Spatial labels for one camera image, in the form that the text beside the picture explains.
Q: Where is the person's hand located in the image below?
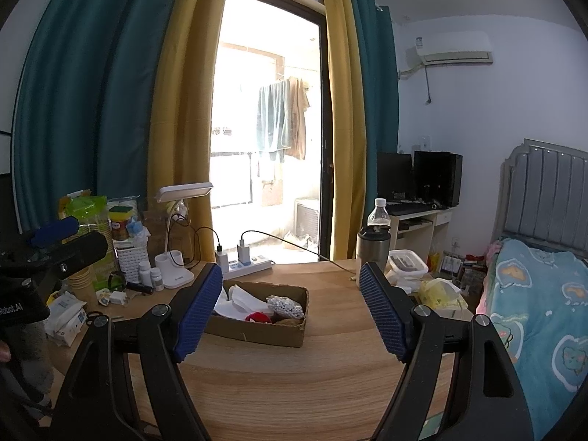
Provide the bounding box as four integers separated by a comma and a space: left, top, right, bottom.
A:
0, 341, 11, 362

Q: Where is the teal curtain left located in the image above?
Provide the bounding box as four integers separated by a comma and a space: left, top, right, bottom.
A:
13, 0, 175, 230

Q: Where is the yellow curtain left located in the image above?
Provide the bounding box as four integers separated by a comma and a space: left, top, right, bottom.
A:
146, 0, 234, 263

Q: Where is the yellow curtain right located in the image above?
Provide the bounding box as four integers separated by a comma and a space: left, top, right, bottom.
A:
323, 0, 367, 260

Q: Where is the brown cardboard box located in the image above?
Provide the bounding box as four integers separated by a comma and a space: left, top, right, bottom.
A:
205, 281, 309, 348

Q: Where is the white air conditioner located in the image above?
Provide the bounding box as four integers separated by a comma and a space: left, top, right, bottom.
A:
406, 31, 493, 67

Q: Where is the white plastic food container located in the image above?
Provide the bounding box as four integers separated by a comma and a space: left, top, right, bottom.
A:
386, 249, 429, 293

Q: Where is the white power strip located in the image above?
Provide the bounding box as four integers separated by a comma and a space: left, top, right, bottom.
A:
223, 258, 274, 280

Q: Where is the teal curtain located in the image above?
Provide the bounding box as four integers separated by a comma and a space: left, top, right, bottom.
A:
13, 0, 175, 230
346, 0, 401, 158

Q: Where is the steel tumbler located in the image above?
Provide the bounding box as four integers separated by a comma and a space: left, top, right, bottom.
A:
356, 225, 391, 285

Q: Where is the teal curtain right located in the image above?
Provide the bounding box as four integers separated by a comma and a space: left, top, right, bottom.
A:
346, 0, 401, 158

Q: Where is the green paper cup package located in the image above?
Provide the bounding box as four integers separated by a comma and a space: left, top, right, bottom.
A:
58, 189, 118, 290

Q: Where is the bag of cotton swabs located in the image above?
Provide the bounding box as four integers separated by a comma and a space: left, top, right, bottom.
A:
266, 296, 305, 320

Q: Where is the stack of paper cups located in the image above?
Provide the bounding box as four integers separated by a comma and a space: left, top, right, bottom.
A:
68, 266, 100, 312

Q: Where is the white desk lamp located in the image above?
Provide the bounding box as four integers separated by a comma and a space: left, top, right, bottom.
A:
154, 182, 213, 289

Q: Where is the white computer desk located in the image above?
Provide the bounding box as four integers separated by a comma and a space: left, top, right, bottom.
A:
390, 208, 453, 262

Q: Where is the grey padded headboard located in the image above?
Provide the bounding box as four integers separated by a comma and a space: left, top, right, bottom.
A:
492, 139, 588, 259

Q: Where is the white cloth towel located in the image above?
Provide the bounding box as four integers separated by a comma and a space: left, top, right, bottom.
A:
213, 285, 274, 322

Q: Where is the brown fuzzy scrubber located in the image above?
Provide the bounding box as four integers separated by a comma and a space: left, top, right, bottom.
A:
274, 318, 305, 327

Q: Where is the red yellow snack can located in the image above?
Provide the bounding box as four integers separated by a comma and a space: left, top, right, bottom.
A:
108, 205, 133, 241

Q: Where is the clear water bottle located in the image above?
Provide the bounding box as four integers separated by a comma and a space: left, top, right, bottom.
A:
368, 198, 391, 231

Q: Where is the white pill bottle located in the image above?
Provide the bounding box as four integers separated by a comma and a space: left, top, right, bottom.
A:
139, 260, 153, 288
150, 267, 164, 292

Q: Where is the small white plug adapter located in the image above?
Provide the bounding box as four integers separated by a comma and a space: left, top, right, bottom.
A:
109, 291, 129, 306

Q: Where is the white charger with black cable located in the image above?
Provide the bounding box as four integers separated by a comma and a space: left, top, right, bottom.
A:
215, 244, 230, 276

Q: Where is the white plastic basket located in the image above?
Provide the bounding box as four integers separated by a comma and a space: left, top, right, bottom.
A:
114, 239, 150, 285

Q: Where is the black computer monitor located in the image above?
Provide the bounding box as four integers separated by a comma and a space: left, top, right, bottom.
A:
377, 150, 462, 215

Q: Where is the red plush ball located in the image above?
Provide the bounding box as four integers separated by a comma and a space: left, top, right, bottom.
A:
245, 312, 272, 323

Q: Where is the yellow plastic bag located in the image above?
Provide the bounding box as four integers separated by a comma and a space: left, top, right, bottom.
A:
417, 278, 467, 311

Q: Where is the yellow curtain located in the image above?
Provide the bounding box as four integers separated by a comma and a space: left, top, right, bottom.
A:
323, 0, 367, 260
146, 0, 234, 263

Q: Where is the white wet wipes pack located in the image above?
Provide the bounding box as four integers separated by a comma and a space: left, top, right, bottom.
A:
44, 292, 87, 347

